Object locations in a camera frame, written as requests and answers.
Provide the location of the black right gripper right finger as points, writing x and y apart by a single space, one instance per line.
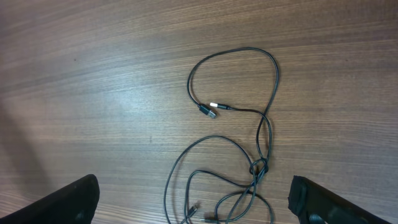
312 203

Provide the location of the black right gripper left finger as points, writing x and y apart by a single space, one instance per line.
74 203

